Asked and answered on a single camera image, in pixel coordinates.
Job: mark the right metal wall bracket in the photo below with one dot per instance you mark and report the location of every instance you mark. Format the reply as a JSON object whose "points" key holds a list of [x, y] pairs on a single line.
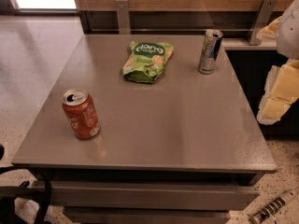
{"points": [[261, 19]]}

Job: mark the grey cabinet drawer front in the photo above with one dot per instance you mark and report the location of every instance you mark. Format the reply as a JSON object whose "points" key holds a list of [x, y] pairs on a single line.
{"points": [[152, 196]]}

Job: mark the left metal wall bracket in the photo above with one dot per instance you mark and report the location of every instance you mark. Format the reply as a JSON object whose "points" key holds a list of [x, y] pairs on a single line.
{"points": [[123, 17]]}

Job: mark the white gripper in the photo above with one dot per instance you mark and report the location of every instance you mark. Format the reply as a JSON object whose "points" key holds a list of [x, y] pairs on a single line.
{"points": [[289, 32]]}

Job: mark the silver blue redbull can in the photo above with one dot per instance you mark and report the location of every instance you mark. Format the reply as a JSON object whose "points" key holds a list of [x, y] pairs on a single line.
{"points": [[210, 50]]}

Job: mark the metal wall bracket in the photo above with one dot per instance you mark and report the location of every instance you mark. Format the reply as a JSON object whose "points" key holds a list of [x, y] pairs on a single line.
{"points": [[123, 17], [261, 19]]}

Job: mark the red coke can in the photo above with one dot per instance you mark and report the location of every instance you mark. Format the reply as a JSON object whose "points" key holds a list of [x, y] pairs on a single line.
{"points": [[81, 113]]}

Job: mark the power strip on floor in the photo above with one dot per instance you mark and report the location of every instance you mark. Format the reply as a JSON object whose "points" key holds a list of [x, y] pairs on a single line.
{"points": [[273, 207]]}

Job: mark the black chair base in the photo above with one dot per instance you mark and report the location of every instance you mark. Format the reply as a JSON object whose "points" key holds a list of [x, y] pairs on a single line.
{"points": [[8, 195]]}

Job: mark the lower grey drawer front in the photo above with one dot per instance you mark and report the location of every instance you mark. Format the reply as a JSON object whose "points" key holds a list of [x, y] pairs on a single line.
{"points": [[86, 215]]}

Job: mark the green chip bag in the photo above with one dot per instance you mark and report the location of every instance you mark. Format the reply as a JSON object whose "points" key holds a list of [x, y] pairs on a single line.
{"points": [[147, 61]]}

